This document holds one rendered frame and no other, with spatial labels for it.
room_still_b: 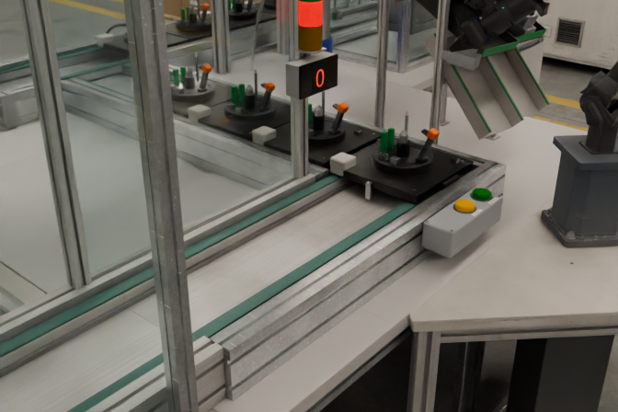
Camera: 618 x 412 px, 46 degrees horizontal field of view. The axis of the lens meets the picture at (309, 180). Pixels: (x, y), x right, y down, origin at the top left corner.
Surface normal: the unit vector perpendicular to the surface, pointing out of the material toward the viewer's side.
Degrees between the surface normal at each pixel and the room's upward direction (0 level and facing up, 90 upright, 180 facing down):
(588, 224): 90
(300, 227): 0
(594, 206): 90
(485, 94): 45
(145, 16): 90
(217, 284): 0
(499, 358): 0
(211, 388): 90
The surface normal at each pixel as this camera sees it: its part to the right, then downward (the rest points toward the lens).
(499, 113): 0.44, -0.40
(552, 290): 0.00, -0.90
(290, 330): 0.75, 0.29
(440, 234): -0.65, 0.33
